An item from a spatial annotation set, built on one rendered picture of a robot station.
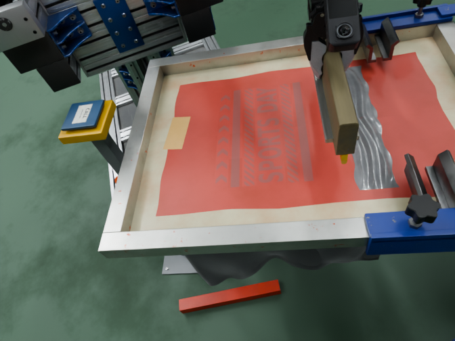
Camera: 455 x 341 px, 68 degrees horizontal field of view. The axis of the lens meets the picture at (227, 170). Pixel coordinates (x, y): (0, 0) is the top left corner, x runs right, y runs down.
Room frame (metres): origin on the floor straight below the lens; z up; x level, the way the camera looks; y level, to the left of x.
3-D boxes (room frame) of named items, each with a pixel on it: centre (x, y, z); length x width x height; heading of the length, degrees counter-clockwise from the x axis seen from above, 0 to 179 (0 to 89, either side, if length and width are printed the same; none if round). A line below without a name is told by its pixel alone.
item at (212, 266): (0.32, -0.07, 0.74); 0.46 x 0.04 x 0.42; 73
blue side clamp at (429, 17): (0.70, -0.49, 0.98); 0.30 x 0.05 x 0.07; 73
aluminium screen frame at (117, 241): (0.50, -0.18, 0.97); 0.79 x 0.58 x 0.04; 73
